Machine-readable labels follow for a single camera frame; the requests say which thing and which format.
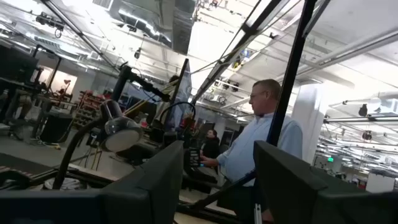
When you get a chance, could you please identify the black ceiling cord reel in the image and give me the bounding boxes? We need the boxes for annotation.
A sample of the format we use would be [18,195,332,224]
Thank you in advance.
[35,11,65,39]

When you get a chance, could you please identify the red storage shelves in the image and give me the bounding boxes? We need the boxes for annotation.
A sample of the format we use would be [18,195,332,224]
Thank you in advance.
[73,90,108,128]

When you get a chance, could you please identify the black gooseneck desk lamp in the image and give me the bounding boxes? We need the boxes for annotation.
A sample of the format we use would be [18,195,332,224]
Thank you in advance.
[43,99,144,191]

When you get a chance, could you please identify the monitor screen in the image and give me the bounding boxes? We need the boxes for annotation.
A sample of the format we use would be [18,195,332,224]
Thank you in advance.
[167,58,194,131]

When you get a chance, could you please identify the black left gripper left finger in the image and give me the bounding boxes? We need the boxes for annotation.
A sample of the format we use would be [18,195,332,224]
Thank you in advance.
[0,139,185,224]

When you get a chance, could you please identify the black handheld device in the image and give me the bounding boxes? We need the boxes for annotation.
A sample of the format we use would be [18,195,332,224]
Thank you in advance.
[185,147,202,169]

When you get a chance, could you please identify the black bin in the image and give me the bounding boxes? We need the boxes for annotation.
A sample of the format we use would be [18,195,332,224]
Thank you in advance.
[39,111,74,144]

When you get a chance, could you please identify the person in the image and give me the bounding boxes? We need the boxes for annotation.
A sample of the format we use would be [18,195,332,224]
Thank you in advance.
[200,78,304,224]
[200,129,221,159]

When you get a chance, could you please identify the black aluminium rig frame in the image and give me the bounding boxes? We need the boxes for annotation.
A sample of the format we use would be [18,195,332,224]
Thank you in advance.
[40,0,330,224]

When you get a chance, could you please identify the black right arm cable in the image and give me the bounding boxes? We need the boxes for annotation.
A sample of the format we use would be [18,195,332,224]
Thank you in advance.
[158,101,197,125]

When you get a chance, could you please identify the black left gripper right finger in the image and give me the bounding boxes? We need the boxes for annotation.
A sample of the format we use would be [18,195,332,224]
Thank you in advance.
[253,139,398,224]

